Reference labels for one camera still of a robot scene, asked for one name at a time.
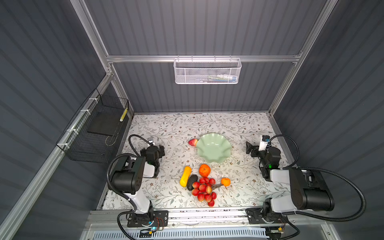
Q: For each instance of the black wire side basket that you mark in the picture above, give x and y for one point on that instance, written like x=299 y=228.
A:
x=97 y=131

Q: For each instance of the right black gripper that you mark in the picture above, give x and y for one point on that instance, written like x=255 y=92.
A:
x=253 y=150

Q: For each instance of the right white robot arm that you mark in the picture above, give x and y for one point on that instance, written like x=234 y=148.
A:
x=308 y=188

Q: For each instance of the yellow fake squash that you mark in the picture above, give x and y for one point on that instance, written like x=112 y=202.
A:
x=185 y=177

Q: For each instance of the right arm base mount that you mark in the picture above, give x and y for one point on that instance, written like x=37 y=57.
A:
x=259 y=216

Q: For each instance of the yellow tube in basket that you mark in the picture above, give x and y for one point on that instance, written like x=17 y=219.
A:
x=123 y=114

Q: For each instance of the large fake orange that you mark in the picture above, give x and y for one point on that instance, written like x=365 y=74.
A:
x=204 y=170

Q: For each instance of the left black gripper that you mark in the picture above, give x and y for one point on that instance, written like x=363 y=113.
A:
x=159 y=151

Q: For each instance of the floral table mat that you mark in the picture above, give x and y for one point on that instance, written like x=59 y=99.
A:
x=248 y=188

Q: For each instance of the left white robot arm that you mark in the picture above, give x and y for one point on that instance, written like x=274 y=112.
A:
x=125 y=175

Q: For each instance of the red lychee bunch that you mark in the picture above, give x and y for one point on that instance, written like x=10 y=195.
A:
x=204 y=190

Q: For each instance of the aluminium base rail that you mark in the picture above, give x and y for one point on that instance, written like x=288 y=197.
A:
x=182 y=218

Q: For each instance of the white wire wall basket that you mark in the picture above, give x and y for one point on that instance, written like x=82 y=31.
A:
x=195 y=71

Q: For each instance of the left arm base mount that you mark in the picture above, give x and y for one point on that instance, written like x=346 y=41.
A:
x=150 y=219

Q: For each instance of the dark fake avocado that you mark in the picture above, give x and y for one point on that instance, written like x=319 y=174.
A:
x=192 y=179

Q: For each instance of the small fake tangerine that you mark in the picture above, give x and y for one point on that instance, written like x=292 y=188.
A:
x=226 y=182

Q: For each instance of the red yellow fake peach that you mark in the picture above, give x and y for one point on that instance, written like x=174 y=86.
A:
x=193 y=142

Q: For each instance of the green scalloped fruit bowl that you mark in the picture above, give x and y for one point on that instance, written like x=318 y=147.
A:
x=214 y=148

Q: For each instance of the items in white basket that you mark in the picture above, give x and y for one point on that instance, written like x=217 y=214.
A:
x=231 y=79

